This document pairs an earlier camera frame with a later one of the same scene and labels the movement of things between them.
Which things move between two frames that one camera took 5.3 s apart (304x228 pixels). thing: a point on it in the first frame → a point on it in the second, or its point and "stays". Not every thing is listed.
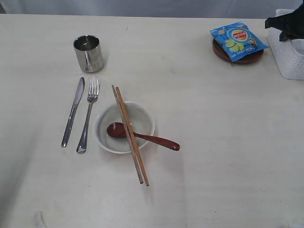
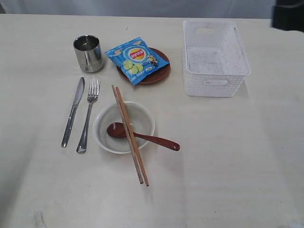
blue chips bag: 237,40 → 137,60
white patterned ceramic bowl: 140,120 stays
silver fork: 91,98 stays
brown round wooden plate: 251,57 → 154,79
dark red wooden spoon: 117,129 stays
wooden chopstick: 132,136 stays
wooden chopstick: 128,136 stays
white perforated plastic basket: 288,55 → 214,62
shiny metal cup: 89,52 stays
